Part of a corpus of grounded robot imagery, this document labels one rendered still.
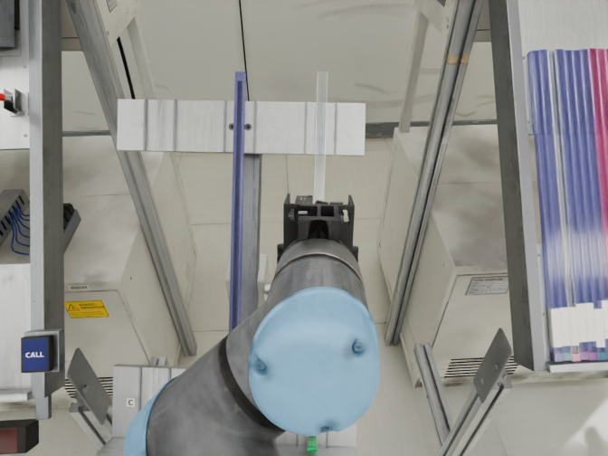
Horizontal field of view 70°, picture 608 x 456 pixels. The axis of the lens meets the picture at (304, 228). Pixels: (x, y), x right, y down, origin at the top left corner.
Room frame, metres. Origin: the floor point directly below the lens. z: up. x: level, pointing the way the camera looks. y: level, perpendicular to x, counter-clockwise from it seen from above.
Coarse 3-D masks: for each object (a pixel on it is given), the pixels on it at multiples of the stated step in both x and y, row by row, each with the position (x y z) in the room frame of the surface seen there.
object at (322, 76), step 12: (324, 72) 0.56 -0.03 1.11; (324, 84) 0.55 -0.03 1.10; (324, 96) 0.54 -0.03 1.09; (324, 108) 0.53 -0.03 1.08; (324, 120) 0.52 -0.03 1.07; (324, 132) 0.51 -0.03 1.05; (324, 144) 0.50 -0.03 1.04; (324, 156) 0.49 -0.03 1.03; (324, 168) 0.48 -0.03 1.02; (324, 180) 0.47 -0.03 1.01; (324, 192) 0.46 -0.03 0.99; (312, 444) 0.24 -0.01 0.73
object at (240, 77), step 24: (240, 72) 0.57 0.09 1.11; (240, 96) 0.55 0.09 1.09; (240, 120) 0.53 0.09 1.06; (240, 144) 0.51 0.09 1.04; (240, 168) 0.49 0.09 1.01; (240, 192) 0.47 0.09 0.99; (240, 216) 0.44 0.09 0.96; (240, 240) 0.42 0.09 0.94; (240, 264) 0.40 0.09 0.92; (240, 288) 0.38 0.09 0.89; (240, 312) 0.36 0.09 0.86
